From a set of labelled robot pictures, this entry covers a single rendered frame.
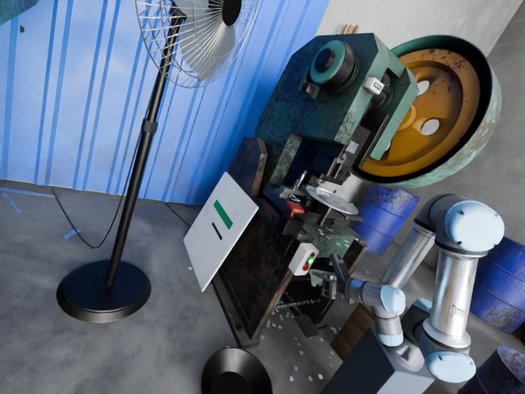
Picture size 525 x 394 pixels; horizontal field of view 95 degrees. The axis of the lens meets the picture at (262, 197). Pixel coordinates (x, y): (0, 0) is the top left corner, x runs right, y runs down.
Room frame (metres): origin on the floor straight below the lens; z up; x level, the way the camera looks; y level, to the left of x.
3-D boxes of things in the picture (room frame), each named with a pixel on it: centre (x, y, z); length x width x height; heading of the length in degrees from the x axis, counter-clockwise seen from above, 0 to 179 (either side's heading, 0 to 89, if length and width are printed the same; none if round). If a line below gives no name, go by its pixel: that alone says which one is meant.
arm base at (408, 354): (0.79, -0.72, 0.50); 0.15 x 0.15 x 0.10
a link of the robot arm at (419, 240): (0.80, -0.55, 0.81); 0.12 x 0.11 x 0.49; 82
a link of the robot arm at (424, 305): (0.78, -0.72, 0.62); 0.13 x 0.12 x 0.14; 172
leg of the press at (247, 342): (1.29, 0.04, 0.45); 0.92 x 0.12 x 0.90; 38
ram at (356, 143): (1.31, -0.28, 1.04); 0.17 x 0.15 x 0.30; 38
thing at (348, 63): (1.21, -0.05, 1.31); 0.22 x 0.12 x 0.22; 38
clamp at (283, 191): (1.24, -0.13, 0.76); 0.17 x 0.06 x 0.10; 128
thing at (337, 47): (1.34, -0.26, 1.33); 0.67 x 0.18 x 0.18; 128
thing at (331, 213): (1.21, -0.37, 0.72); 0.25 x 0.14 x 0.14; 38
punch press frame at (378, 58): (1.46, -0.17, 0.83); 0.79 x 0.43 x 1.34; 38
